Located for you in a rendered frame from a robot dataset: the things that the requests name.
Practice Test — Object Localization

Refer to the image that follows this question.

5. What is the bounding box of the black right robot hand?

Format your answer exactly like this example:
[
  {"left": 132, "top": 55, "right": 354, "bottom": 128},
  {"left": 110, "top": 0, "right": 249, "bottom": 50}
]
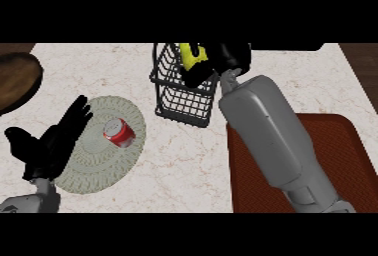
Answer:
[{"left": 180, "top": 43, "right": 253, "bottom": 89}]

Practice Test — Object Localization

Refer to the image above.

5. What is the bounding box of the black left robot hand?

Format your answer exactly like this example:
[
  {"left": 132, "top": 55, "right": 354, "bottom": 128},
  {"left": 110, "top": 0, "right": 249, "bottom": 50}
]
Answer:
[{"left": 2, "top": 94, "right": 94, "bottom": 182}]

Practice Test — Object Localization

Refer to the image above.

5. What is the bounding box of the yellow-green pear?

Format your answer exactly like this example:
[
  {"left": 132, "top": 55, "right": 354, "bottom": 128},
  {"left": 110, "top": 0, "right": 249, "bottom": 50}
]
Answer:
[{"left": 178, "top": 43, "right": 209, "bottom": 71}]

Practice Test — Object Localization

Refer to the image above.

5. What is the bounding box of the round pale woven placemat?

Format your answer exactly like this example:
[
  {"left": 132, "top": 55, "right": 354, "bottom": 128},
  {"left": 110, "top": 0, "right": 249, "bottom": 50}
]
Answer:
[{"left": 51, "top": 95, "right": 147, "bottom": 195}]

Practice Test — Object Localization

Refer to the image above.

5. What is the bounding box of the red can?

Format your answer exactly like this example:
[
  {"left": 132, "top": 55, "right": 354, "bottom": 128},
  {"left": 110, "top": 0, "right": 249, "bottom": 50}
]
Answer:
[{"left": 101, "top": 118, "right": 137, "bottom": 149}]

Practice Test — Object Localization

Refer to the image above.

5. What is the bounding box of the round brown wooden board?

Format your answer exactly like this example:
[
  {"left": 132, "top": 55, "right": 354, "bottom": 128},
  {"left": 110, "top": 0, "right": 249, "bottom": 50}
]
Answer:
[{"left": 0, "top": 52, "right": 44, "bottom": 117}]

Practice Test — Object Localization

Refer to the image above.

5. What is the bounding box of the black wire tiered basket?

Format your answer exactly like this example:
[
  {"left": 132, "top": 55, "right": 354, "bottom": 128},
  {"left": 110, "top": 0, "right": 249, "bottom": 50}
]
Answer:
[{"left": 149, "top": 43, "right": 221, "bottom": 129}]

